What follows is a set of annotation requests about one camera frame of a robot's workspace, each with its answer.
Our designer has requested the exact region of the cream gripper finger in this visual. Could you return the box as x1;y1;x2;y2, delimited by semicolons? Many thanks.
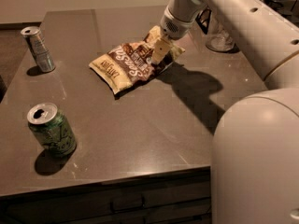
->
151;35;172;64

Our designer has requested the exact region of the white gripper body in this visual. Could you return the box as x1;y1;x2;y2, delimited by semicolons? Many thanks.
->
160;6;195;40

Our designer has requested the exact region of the brown chip bag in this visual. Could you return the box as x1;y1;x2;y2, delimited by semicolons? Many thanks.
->
89;26;185;94

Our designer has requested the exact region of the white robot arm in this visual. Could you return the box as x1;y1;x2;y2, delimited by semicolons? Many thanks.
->
160;0;299;224

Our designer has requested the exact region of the tall silver can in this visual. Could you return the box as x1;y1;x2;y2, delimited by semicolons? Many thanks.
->
21;26;55;73

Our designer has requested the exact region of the green soda can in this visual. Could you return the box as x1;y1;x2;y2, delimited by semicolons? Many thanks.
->
27;103;77;158

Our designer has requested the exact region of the black wire napkin basket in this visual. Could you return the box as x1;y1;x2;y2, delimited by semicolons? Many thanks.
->
196;7;211;35

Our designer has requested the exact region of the wire mesh cup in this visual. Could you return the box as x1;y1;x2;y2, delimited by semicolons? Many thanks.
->
206;14;235;52

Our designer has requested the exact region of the black drawer handle left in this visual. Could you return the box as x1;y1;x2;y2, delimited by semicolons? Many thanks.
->
110;195;145;214

